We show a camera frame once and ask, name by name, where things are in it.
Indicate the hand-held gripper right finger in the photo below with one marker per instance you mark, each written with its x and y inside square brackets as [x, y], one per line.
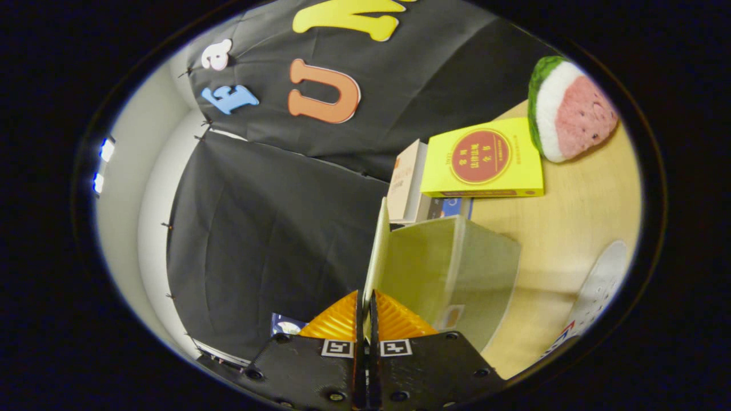
[434, 365]

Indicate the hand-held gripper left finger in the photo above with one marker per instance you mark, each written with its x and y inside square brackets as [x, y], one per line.
[302, 365]

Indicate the pale green fabric storage box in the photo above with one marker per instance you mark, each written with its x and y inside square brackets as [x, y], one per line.
[457, 268]

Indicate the white canvas shoe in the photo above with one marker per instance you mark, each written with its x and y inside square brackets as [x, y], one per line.
[599, 285]

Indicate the blue printed item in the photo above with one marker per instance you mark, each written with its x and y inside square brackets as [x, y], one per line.
[285, 325]

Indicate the white edged panel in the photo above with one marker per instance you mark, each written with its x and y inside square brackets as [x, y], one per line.
[223, 354]

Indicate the beige book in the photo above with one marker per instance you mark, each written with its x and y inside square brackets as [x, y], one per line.
[406, 182]

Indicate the yellow book with red circle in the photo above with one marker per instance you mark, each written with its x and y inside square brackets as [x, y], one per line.
[485, 162]

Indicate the long ceiling light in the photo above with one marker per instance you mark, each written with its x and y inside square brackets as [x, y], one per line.
[98, 183]

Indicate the watermelon slice plush toy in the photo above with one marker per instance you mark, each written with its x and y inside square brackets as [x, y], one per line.
[577, 114]

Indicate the small ceiling light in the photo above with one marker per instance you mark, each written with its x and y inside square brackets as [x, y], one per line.
[107, 149]

